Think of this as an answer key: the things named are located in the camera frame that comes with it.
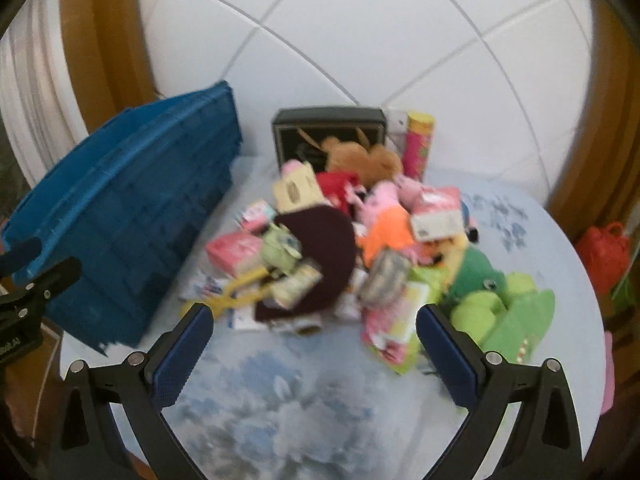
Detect white wall socket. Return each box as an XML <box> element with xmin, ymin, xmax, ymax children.
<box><xmin>385</xmin><ymin>107</ymin><xmax>408</xmax><ymax>148</ymax></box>

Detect yellow plastic tongs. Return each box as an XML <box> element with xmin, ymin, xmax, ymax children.
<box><xmin>182</xmin><ymin>265</ymin><xmax>273</xmax><ymax>318</ymax></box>

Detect maroon knit hat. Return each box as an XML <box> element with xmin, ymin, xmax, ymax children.
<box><xmin>254</xmin><ymin>206</ymin><xmax>357</xmax><ymax>322</ymax></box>

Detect pink cloth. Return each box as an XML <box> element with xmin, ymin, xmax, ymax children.
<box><xmin>602</xmin><ymin>332</ymin><xmax>618</xmax><ymax>416</ymax></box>

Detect yellow orange plush toy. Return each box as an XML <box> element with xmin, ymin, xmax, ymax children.
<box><xmin>425</xmin><ymin>235</ymin><xmax>471</xmax><ymax>271</ymax></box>

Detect brown plush bunny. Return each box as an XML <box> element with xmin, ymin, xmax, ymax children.
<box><xmin>320</xmin><ymin>137</ymin><xmax>403</xmax><ymax>188</ymax></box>

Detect round pink cartoon packet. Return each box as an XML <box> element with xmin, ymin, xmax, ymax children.
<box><xmin>235</xmin><ymin>199</ymin><xmax>276</xmax><ymax>233</ymax></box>

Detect blue plastic crate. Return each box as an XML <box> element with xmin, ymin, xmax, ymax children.
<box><xmin>0</xmin><ymin>80</ymin><xmax>244</xmax><ymax>358</ymax></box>

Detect red plush toy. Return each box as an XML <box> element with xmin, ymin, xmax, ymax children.
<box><xmin>316</xmin><ymin>171</ymin><xmax>361</xmax><ymax>206</ymax></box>

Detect wooden wall trim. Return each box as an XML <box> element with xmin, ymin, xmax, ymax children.
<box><xmin>545</xmin><ymin>20</ymin><xmax>640</xmax><ymax>226</ymax></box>
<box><xmin>59</xmin><ymin>0</ymin><xmax>156</xmax><ymax>111</ymax></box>

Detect grey plaid pouch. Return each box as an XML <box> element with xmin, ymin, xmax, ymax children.
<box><xmin>362</xmin><ymin>250</ymin><xmax>408</xmax><ymax>306</ymax></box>

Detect green wet wipes packet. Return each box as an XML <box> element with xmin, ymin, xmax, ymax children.
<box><xmin>362</xmin><ymin>305</ymin><xmax>426</xmax><ymax>376</ymax></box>

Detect small white sachet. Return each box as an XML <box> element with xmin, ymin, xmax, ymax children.
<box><xmin>180</xmin><ymin>270</ymin><xmax>226</xmax><ymax>301</ymax></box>

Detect green plastic bucket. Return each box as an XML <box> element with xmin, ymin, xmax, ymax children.
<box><xmin>612</xmin><ymin>280</ymin><xmax>636</xmax><ymax>316</ymax></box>

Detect dark green frog plush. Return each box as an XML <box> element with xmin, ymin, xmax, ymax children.
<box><xmin>447</xmin><ymin>247</ymin><xmax>508</xmax><ymax>301</ymax></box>

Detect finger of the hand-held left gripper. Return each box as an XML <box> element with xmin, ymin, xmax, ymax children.
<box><xmin>0</xmin><ymin>237</ymin><xmax>43</xmax><ymax>275</ymax></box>
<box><xmin>20</xmin><ymin>257</ymin><xmax>82</xmax><ymax>307</ymax></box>

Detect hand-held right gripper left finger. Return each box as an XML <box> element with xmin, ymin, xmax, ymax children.
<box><xmin>48</xmin><ymin>302</ymin><xmax>216</xmax><ymax>480</ymax></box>

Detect green big-eared plush doll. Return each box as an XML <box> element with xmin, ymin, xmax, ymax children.
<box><xmin>260</xmin><ymin>225</ymin><xmax>303</xmax><ymax>276</ymax></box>

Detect pink snack can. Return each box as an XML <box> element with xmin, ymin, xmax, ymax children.
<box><xmin>402</xmin><ymin>111</ymin><xmax>436</xmax><ymax>183</ymax></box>

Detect white curtain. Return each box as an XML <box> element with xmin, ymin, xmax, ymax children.
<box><xmin>0</xmin><ymin>0</ymin><xmax>91</xmax><ymax>181</ymax></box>

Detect person's left forearm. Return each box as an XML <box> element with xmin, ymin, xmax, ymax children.
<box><xmin>0</xmin><ymin>370</ymin><xmax>31</xmax><ymax>441</ymax></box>

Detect red handbag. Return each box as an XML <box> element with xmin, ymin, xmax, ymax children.
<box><xmin>575</xmin><ymin>221</ymin><xmax>632</xmax><ymax>298</ymax></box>

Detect pink packet white label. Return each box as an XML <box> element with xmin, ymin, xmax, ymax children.
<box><xmin>410</xmin><ymin>186</ymin><xmax>463</xmax><ymax>243</ymax></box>

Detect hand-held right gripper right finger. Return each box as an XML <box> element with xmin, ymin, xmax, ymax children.
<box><xmin>415</xmin><ymin>304</ymin><xmax>583</xmax><ymax>480</ymax></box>

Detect lime green plush toy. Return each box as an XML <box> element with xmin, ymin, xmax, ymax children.
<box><xmin>450</xmin><ymin>272</ymin><xmax>538</xmax><ymax>346</ymax></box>

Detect pink tissue pack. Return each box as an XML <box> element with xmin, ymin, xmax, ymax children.
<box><xmin>206</xmin><ymin>232</ymin><xmax>266</xmax><ymax>276</ymax></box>

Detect black gift box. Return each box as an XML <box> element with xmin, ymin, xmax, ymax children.
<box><xmin>271</xmin><ymin>106</ymin><xmax>387</xmax><ymax>173</ymax></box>

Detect pink pig plush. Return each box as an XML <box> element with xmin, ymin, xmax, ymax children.
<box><xmin>360</xmin><ymin>175</ymin><xmax>423</xmax><ymax>231</ymax></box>

